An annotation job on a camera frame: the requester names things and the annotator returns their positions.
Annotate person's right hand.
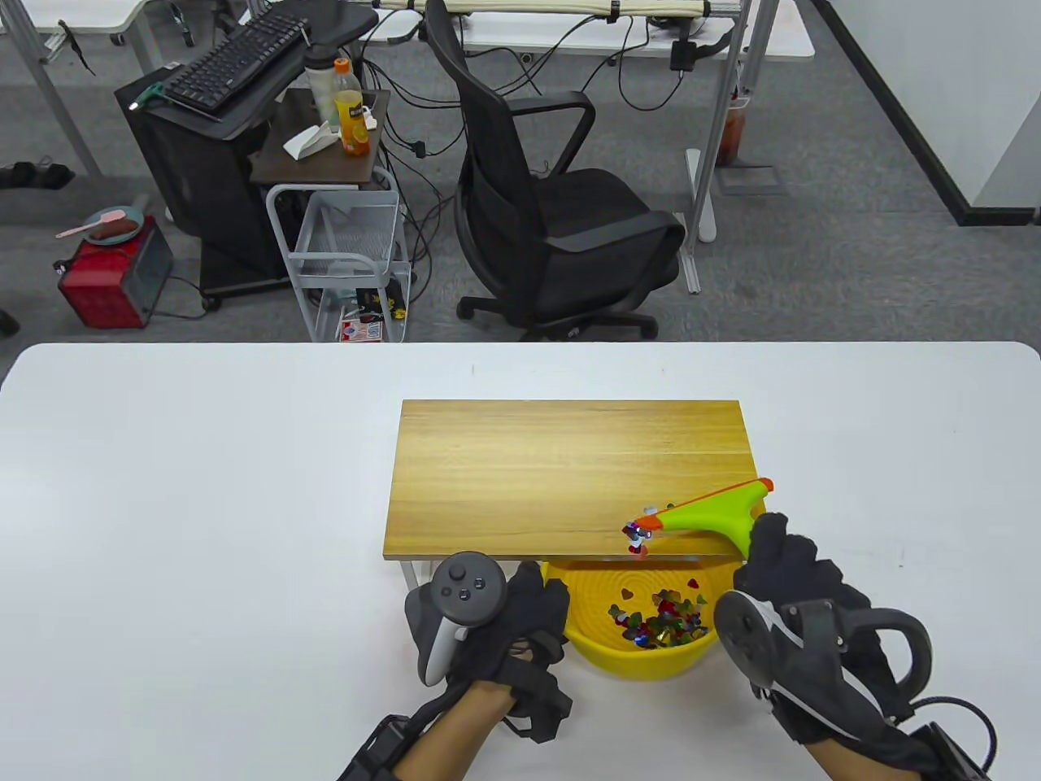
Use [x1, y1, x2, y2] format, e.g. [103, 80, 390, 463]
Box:
[732, 513, 926, 746]

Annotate person's left hand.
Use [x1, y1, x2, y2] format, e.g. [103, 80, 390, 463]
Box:
[443, 561, 574, 743]

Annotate grey hand controller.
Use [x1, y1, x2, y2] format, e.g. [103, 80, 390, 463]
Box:
[407, 552, 510, 687]
[713, 590, 934, 737]

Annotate green orange scraper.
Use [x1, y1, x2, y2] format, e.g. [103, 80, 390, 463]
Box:
[633, 478, 775, 562]

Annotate yellow fabric basket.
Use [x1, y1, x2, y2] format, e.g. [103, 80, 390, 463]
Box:
[541, 560, 737, 680]

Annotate pile of colourful sequins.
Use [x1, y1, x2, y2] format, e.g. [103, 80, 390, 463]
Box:
[608, 521, 710, 650]

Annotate wooden tabletop organizer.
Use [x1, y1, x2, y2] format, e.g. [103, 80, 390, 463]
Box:
[382, 399, 769, 595]

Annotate person's right forearm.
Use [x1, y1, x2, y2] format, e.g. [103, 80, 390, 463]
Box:
[801, 732, 895, 781]

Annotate person's left forearm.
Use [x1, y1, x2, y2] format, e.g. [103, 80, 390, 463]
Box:
[390, 679, 517, 781]

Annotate white office desk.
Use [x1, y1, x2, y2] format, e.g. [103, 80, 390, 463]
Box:
[0, 0, 192, 184]
[358, 0, 817, 294]

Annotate black mesh office chair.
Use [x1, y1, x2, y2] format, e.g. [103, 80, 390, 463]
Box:
[423, 0, 688, 343]

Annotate red drink bottle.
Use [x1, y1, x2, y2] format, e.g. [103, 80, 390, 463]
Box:
[720, 106, 747, 168]

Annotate brown wooden side table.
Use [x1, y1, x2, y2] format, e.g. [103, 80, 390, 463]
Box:
[250, 88, 392, 188]

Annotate white crumpled tissue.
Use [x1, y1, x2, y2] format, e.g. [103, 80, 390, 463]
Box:
[282, 120, 341, 161]

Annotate orange juice bottle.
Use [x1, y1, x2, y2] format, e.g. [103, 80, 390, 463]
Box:
[333, 57, 371, 157]

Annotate red toaster oven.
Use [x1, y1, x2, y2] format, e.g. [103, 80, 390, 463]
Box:
[55, 216, 175, 330]

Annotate black computer cabinet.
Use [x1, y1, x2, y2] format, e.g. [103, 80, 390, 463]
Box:
[115, 65, 285, 298]

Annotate teal plate with food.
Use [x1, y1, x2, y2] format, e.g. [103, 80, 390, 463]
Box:
[84, 206, 146, 245]

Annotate clear bottle dark cap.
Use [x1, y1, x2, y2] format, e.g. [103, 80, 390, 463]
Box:
[305, 45, 342, 127]

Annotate pink spatula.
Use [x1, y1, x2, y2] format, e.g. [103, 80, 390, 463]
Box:
[55, 212, 127, 239]

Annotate black keyboard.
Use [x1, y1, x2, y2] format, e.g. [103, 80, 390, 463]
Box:
[163, 10, 312, 115]

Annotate black monitor stand base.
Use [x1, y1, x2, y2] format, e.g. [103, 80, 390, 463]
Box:
[268, 0, 380, 46]

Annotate black shoes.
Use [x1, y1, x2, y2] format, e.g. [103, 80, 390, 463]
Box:
[0, 161, 76, 191]

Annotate black left arm strap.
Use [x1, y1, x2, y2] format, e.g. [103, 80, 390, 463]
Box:
[338, 714, 416, 781]

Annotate black arm strap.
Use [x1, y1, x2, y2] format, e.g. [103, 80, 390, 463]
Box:
[338, 714, 416, 781]
[911, 720, 995, 781]

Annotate black right glove cable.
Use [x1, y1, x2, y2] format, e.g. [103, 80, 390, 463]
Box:
[895, 693, 1000, 774]

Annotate black right arm strap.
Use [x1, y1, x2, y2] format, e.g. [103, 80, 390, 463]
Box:
[911, 720, 995, 781]

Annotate white wire trolley cart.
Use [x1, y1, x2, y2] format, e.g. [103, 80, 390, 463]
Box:
[266, 183, 412, 344]

